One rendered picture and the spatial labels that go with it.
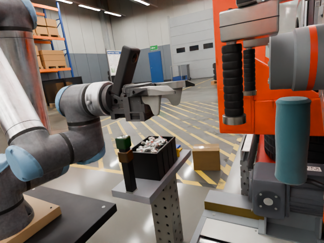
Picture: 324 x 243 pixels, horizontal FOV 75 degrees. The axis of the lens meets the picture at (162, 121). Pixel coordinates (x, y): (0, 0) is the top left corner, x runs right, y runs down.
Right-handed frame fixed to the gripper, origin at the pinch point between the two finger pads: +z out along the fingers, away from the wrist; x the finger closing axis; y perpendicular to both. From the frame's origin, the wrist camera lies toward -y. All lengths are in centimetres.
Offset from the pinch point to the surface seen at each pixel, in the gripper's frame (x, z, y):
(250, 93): -32.0, 10.5, 7.3
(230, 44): 1.6, 10.1, -6.4
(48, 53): -660, -922, -138
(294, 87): -12.9, 21.0, 3.6
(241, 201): -63, 2, 70
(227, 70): 1.5, 9.4, -2.0
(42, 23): -665, -926, -274
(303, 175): -26.3, 25.2, 31.8
